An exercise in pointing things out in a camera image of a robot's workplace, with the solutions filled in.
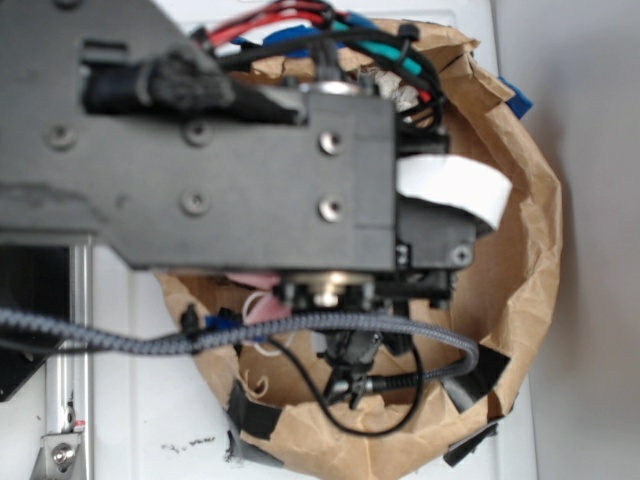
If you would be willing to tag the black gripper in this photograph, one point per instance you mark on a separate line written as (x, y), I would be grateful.
(435, 240)

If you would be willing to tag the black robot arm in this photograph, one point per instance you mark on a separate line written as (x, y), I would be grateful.
(298, 140)

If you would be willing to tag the brown paper bag bin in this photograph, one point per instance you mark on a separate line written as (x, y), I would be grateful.
(505, 301)

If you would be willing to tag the crumpled white paper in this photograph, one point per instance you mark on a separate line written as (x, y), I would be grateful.
(391, 87)

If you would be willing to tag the white plastic tray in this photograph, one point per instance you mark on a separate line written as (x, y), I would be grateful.
(156, 418)

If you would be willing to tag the aluminium rail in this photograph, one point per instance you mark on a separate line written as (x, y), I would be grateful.
(69, 379)

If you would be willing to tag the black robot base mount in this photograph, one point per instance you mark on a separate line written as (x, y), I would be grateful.
(34, 279)

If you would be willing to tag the metal corner bracket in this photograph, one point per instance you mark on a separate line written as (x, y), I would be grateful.
(60, 457)

